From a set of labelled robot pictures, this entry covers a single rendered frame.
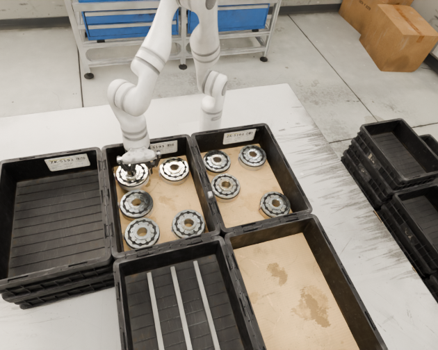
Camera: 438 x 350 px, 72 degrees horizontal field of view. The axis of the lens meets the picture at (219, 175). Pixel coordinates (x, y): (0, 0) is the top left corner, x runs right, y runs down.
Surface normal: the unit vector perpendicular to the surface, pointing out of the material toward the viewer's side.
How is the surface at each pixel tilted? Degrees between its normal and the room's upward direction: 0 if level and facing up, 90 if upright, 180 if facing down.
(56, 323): 0
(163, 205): 0
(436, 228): 0
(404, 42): 89
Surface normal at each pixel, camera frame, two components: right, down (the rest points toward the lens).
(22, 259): 0.11, -0.59
